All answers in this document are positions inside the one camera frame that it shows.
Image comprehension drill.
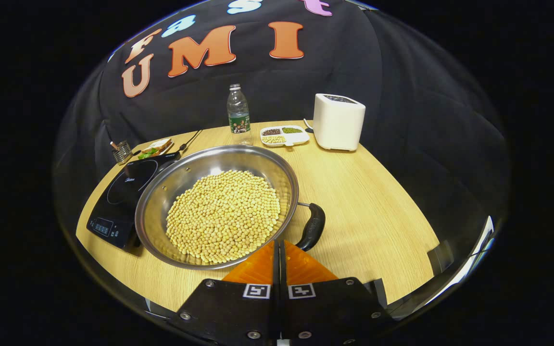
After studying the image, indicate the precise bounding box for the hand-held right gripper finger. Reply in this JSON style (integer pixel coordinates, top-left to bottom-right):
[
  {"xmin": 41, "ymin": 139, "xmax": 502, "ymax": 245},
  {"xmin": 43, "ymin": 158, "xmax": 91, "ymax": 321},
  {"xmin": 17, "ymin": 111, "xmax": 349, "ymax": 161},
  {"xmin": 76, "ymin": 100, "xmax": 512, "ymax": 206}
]
[
  {"xmin": 279, "ymin": 240, "xmax": 393, "ymax": 346},
  {"xmin": 169, "ymin": 240, "xmax": 280, "ymax": 346}
]

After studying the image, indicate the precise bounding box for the pile of soybeans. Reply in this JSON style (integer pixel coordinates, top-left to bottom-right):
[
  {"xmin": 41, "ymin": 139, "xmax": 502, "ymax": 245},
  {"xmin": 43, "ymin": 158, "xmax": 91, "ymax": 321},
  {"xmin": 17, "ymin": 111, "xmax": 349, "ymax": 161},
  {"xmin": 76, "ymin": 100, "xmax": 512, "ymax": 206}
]
[{"xmin": 165, "ymin": 169, "xmax": 281, "ymax": 265}]

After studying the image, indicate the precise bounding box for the steel pot with black handles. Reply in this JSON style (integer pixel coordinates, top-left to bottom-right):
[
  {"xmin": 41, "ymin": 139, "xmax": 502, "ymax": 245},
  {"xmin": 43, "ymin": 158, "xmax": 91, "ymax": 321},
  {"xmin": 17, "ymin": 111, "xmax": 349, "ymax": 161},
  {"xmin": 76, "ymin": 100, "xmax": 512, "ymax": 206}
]
[{"xmin": 134, "ymin": 144, "xmax": 326, "ymax": 271}]

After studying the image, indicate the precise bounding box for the black induction cooktop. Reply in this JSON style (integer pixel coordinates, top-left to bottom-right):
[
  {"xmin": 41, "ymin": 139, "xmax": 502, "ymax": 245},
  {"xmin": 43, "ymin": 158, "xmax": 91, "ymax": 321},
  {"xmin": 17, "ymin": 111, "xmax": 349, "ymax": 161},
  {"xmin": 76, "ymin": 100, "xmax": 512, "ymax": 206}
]
[{"xmin": 86, "ymin": 152, "xmax": 181, "ymax": 249}]

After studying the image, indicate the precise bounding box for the white divided dish of beans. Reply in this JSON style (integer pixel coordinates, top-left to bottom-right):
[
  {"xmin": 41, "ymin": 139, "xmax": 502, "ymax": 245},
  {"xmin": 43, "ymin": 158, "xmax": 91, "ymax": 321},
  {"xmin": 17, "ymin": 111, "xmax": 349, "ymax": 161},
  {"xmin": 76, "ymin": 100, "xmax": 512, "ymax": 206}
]
[{"xmin": 260, "ymin": 125, "xmax": 310, "ymax": 148}]

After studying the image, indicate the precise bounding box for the white toaster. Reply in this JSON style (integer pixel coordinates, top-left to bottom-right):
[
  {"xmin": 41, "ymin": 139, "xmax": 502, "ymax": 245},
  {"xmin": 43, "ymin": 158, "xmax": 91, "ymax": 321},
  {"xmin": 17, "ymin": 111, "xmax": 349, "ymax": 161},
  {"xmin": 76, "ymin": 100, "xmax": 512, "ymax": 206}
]
[{"xmin": 313, "ymin": 93, "xmax": 366, "ymax": 152}]

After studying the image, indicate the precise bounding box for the clear plastic water bottle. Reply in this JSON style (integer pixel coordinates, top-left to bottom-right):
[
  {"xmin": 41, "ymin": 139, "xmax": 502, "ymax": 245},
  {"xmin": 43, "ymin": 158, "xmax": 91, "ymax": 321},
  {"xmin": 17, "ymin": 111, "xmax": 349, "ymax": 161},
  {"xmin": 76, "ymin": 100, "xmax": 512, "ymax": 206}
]
[{"xmin": 227, "ymin": 84, "xmax": 252, "ymax": 145}]

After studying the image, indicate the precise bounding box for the plate with sandwich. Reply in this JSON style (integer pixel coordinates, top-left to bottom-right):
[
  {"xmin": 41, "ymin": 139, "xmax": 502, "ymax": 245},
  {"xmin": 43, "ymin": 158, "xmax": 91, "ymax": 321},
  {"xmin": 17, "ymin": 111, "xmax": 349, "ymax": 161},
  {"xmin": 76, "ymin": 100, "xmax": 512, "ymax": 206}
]
[{"xmin": 138, "ymin": 138, "xmax": 174, "ymax": 160}]

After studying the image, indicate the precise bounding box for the black backdrop cloth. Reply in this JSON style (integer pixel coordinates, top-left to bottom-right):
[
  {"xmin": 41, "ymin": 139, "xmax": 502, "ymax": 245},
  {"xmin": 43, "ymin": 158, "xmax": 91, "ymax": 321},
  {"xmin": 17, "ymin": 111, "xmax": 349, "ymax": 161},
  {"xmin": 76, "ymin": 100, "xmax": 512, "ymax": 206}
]
[{"xmin": 56, "ymin": 0, "xmax": 508, "ymax": 226}]

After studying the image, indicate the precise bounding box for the black power cable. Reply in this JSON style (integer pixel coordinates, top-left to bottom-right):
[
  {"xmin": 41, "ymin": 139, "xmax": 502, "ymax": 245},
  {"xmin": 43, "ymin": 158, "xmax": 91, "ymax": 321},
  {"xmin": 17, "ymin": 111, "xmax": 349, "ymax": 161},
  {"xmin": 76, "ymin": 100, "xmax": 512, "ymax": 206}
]
[{"xmin": 178, "ymin": 129, "xmax": 203, "ymax": 153}]

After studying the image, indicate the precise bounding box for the wire mesh holder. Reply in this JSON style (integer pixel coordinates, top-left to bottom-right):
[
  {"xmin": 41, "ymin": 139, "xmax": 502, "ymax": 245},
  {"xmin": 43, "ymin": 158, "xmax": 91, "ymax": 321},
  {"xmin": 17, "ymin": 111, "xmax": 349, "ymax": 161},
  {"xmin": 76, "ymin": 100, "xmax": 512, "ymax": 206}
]
[{"xmin": 110, "ymin": 140, "xmax": 133, "ymax": 165}]

